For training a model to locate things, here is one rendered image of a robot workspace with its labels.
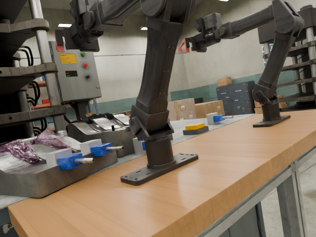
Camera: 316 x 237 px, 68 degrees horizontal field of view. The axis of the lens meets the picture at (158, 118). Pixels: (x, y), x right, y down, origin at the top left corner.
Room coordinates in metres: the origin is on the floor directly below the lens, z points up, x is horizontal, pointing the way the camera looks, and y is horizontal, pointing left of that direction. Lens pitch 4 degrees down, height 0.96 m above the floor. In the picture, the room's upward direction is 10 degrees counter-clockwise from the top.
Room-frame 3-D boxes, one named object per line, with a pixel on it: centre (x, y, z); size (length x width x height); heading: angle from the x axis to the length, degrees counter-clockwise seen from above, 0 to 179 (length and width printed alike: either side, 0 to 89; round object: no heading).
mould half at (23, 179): (0.73, 0.43, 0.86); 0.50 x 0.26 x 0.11; 60
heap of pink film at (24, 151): (0.74, 0.42, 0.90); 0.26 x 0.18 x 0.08; 60
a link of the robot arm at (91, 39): (0.72, 0.15, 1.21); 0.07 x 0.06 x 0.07; 40
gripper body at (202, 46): (1.15, -0.27, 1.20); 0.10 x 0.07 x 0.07; 130
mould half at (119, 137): (1.04, 0.22, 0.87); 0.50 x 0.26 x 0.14; 43
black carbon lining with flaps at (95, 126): (1.02, 0.22, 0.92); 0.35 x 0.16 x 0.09; 43
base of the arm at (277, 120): (0.94, -0.45, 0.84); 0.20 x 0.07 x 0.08; 130
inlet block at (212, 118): (1.17, -0.31, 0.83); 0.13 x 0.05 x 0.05; 44
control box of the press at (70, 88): (1.70, 0.54, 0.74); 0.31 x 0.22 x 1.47; 133
